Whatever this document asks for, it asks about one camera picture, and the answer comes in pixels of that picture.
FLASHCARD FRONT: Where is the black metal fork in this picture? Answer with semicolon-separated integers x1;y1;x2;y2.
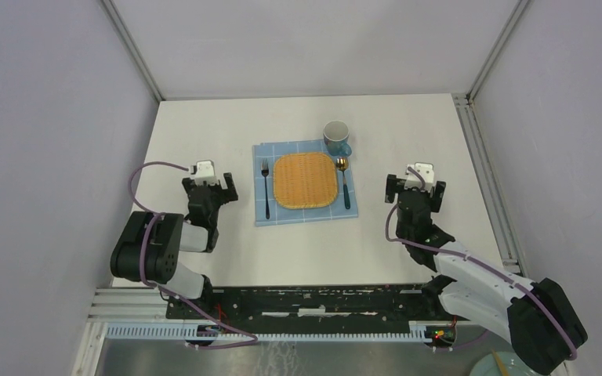
261;157;270;219

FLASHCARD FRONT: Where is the gold spoon teal handle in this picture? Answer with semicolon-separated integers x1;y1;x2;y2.
335;157;351;210

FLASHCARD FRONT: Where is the woven bamboo placemat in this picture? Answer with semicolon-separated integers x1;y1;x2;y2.
273;152;338;209

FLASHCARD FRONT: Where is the white blue mug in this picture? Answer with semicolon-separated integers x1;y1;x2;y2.
323;121;352;157

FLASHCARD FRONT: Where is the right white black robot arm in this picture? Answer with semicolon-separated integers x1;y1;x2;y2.
385;170;588;375

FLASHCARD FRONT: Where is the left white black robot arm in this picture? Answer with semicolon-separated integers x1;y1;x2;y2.
110;172;238;319

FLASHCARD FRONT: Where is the green plate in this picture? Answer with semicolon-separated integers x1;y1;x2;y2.
469;352;538;376

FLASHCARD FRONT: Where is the wooden chopstick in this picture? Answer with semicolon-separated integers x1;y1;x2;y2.
491;351;510;376

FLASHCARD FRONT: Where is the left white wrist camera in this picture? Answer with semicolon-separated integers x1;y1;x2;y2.
190;160;220;186

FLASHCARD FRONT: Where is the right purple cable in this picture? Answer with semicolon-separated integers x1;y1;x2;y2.
385;165;578;362

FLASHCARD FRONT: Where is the purple cable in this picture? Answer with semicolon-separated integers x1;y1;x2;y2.
385;165;578;362
128;161;259;349

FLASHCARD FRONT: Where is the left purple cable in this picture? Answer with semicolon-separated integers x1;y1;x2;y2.
128;161;259;349

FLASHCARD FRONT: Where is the light blue cable duct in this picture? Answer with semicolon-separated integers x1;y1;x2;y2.
105;323;431;344

